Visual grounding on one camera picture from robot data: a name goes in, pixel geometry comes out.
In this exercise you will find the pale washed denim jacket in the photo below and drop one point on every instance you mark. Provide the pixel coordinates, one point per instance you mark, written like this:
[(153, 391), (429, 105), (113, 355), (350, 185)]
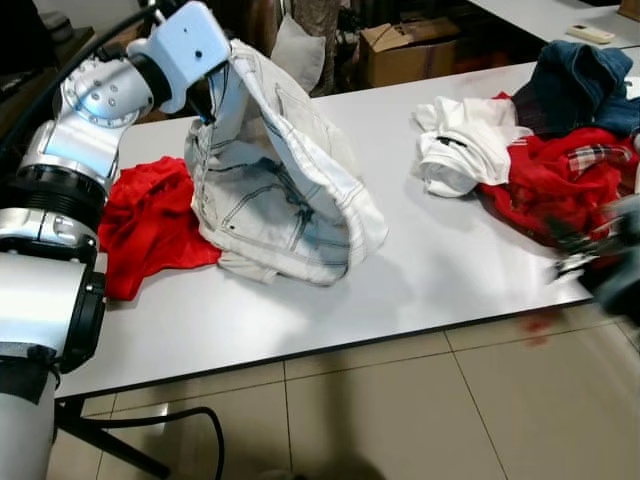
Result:
[(300, 180)]

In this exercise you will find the white cushion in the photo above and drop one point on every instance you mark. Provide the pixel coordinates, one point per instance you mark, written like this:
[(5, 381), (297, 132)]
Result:
[(298, 55)]

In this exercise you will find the red garment with plaid patch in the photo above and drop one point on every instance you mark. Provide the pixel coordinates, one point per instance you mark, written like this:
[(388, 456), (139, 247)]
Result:
[(545, 185)]

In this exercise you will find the plain red garment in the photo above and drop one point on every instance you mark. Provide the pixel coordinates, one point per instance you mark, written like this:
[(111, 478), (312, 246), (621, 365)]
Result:
[(150, 220)]

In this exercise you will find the small brown cardboard box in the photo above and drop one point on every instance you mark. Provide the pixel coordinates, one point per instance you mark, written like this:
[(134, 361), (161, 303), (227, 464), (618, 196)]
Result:
[(630, 8)]

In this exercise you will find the crumpled white garment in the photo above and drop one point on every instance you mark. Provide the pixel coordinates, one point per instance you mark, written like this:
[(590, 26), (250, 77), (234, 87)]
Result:
[(465, 150)]

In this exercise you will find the white remote control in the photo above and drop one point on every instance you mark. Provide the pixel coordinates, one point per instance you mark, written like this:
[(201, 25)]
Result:
[(590, 34)]

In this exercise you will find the dark blue denim garment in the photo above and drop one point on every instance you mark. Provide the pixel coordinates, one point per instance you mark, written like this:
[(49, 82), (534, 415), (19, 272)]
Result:
[(575, 85)]

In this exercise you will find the open cardboard box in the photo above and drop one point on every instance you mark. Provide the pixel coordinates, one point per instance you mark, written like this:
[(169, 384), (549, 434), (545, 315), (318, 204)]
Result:
[(410, 55)]

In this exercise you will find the black table leg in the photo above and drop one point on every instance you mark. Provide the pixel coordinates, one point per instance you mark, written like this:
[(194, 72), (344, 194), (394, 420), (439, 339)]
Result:
[(110, 440)]

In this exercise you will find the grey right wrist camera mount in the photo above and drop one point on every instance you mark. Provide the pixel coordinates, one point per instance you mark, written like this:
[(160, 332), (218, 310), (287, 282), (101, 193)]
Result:
[(625, 215)]

